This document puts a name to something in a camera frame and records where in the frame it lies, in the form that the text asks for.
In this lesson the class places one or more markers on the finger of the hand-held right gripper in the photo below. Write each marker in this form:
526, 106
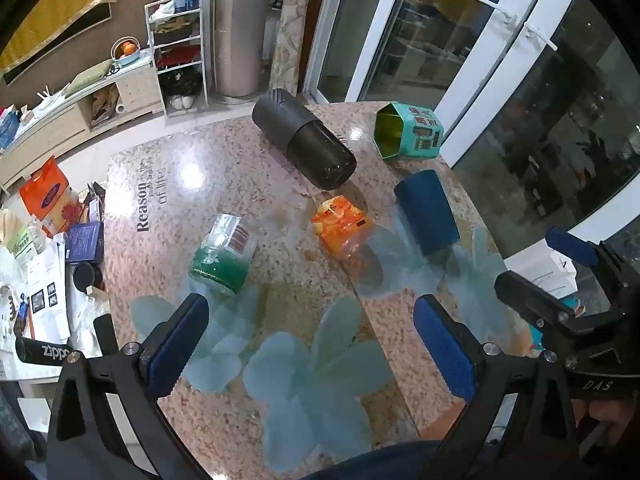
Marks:
570, 246
530, 295

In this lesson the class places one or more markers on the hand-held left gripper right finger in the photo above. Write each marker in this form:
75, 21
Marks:
445, 350

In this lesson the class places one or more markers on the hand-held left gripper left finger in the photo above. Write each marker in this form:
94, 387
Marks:
180, 345

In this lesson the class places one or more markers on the clear green printed cup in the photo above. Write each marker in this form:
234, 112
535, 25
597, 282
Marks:
220, 265

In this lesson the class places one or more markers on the dark blue cup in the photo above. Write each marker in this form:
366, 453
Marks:
427, 215

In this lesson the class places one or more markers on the orange printed cup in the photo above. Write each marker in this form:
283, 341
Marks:
340, 227

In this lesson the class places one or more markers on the large black ribbed cup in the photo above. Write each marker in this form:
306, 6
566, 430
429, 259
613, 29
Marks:
305, 135

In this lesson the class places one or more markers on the person's right hand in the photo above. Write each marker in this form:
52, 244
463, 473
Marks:
607, 417

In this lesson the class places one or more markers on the black round jar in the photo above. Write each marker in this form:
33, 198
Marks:
86, 276

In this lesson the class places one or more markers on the person's blue trousers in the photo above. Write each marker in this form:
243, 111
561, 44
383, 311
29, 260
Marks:
375, 462

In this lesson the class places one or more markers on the black long box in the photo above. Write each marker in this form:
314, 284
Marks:
42, 351

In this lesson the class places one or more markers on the dark blue small box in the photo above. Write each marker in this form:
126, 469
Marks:
84, 242

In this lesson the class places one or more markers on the white printed paper sheets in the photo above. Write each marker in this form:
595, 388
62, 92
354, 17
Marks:
47, 290

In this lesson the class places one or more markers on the teal hexagonal tin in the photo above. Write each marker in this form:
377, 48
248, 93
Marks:
420, 132

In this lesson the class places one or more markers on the green and white packet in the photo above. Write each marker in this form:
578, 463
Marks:
17, 240

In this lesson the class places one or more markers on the orange paper bag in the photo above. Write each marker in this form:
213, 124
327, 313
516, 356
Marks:
45, 195

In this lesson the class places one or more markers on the white sliding glass door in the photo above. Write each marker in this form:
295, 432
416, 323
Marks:
480, 60

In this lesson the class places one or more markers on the pair of white shoes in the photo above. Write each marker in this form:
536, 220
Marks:
180, 102

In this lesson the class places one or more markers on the white low cabinet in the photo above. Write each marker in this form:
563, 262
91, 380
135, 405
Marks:
135, 87

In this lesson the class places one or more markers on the green cushion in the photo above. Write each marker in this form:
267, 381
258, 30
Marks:
90, 76

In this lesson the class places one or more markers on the white metal shelf rack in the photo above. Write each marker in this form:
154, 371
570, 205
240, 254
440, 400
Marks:
197, 50

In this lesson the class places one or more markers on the bowl of oranges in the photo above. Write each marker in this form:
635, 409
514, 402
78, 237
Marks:
125, 51

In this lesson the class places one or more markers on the grey tower air conditioner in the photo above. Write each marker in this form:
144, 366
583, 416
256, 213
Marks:
239, 35

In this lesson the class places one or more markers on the patterned beige curtain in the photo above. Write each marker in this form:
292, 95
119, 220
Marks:
295, 25

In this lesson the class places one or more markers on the yellow cloth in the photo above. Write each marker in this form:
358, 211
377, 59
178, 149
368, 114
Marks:
55, 15

